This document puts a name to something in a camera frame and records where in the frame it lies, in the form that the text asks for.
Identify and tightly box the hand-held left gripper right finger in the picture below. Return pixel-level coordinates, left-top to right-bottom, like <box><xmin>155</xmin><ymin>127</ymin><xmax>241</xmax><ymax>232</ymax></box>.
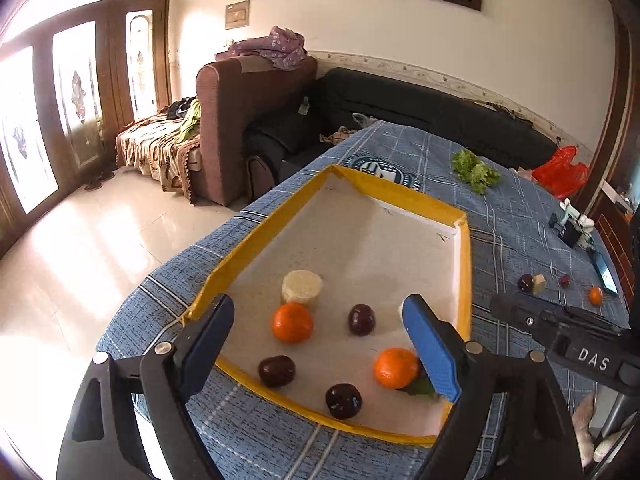
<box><xmin>401</xmin><ymin>294</ymin><xmax>583</xmax><ymax>480</ymax></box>

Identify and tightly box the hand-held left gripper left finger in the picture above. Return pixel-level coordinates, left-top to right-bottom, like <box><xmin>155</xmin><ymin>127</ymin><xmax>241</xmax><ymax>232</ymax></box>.
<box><xmin>56</xmin><ymin>294</ymin><xmax>235</xmax><ymax>480</ymax></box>

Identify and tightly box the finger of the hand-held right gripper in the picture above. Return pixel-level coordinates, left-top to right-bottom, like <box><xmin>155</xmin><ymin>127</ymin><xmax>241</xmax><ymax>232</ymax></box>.
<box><xmin>490</xmin><ymin>293</ymin><xmax>551</xmax><ymax>343</ymax></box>

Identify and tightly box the tangerine with green leaf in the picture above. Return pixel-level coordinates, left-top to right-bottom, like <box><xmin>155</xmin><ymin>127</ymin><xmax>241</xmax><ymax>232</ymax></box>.
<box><xmin>373</xmin><ymin>347</ymin><xmax>436</xmax><ymax>400</ymax></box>

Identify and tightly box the large peeled sugarcane piece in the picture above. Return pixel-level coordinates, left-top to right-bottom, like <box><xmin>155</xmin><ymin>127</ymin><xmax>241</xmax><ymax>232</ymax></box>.
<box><xmin>281</xmin><ymin>270</ymin><xmax>323</xmax><ymax>310</ymax></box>

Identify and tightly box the yellow cardboard box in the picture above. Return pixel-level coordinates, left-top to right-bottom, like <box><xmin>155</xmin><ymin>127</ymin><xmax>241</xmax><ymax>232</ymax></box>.
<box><xmin>181</xmin><ymin>164</ymin><xmax>472</xmax><ymax>448</ymax></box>

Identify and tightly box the person's right hand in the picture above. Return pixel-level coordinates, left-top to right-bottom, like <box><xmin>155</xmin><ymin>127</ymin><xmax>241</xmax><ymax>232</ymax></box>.
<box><xmin>571</xmin><ymin>394</ymin><xmax>628</xmax><ymax>467</ymax></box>

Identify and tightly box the black smartphone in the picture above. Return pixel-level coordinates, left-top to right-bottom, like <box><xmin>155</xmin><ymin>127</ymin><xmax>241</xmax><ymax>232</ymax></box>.
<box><xmin>591</xmin><ymin>249</ymin><xmax>621</xmax><ymax>295</ymax></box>

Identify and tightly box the blue plaid blanket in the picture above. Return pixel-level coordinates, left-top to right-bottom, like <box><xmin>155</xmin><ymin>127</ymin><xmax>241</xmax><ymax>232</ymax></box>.
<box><xmin>95</xmin><ymin>120</ymin><xmax>631</xmax><ymax>480</ymax></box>

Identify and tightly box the black box device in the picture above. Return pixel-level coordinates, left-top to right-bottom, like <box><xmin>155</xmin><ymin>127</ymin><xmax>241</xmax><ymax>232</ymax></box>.
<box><xmin>560</xmin><ymin>217</ymin><xmax>583</xmax><ymax>248</ymax></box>

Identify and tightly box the wooden cabinet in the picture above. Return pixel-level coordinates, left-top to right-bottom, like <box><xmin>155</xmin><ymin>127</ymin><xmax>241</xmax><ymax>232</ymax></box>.
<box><xmin>592</xmin><ymin>180</ymin><xmax>640</xmax><ymax>306</ymax></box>

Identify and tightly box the green lettuce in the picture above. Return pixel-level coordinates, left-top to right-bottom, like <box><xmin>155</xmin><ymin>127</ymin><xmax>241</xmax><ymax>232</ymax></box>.
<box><xmin>452</xmin><ymin>149</ymin><xmax>501</xmax><ymax>195</ymax></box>

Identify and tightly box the red plastic bag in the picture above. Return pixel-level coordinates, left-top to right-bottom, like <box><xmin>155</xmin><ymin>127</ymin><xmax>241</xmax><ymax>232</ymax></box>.
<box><xmin>531</xmin><ymin>146</ymin><xmax>591</xmax><ymax>200</ymax></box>

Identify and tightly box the pair of slippers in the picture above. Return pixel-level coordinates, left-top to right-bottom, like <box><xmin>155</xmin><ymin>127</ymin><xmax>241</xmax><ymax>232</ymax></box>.
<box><xmin>84</xmin><ymin>172</ymin><xmax>116</xmax><ymax>192</ymax></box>

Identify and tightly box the patterned sofa throw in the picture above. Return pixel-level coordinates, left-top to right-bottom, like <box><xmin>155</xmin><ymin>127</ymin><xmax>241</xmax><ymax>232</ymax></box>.
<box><xmin>116</xmin><ymin>110</ymin><xmax>203</xmax><ymax>201</ymax></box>

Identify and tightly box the brown armchair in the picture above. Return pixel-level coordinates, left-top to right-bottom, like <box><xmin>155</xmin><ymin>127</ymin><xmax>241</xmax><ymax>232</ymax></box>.
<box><xmin>195</xmin><ymin>55</ymin><xmax>318</xmax><ymax>207</ymax></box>

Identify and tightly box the green cloth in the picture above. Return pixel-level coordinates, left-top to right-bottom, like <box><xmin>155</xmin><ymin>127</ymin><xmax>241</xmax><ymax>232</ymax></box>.
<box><xmin>179</xmin><ymin>99</ymin><xmax>202</xmax><ymax>143</ymax></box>

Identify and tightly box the black sofa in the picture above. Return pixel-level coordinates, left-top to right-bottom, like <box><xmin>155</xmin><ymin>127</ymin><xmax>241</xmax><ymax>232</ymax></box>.
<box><xmin>243</xmin><ymin>66</ymin><xmax>558</xmax><ymax>201</ymax></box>

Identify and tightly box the wooden glass door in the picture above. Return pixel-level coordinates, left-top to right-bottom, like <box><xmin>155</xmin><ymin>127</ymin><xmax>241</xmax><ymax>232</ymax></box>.
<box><xmin>0</xmin><ymin>0</ymin><xmax>173</xmax><ymax>261</ymax></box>

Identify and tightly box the purple floral cloth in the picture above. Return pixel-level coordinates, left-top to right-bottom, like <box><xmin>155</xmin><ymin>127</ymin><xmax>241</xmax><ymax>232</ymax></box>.
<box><xmin>228</xmin><ymin>25</ymin><xmax>307</xmax><ymax>72</ymax></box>

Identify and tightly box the small wall plaque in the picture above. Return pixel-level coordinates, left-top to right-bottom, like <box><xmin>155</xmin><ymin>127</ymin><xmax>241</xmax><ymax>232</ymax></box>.
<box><xmin>224</xmin><ymin>1</ymin><xmax>250</xmax><ymax>30</ymax></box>

